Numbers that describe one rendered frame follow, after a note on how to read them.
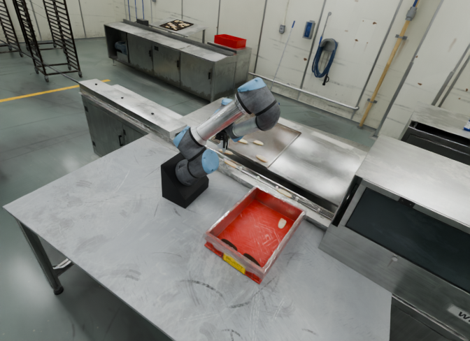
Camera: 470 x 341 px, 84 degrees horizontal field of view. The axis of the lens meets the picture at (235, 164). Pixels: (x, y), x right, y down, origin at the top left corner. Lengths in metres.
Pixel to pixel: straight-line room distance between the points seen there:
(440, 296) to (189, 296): 1.02
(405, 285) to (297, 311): 0.49
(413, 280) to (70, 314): 1.97
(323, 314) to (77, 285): 1.68
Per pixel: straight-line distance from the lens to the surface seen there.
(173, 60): 5.01
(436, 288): 1.41
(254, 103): 1.17
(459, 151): 3.10
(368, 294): 1.43
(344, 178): 1.83
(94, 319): 2.15
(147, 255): 1.31
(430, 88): 4.72
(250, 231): 1.41
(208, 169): 1.30
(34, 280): 2.44
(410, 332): 1.66
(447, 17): 4.63
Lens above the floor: 1.88
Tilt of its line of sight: 35 degrees down
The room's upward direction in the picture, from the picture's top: 9 degrees clockwise
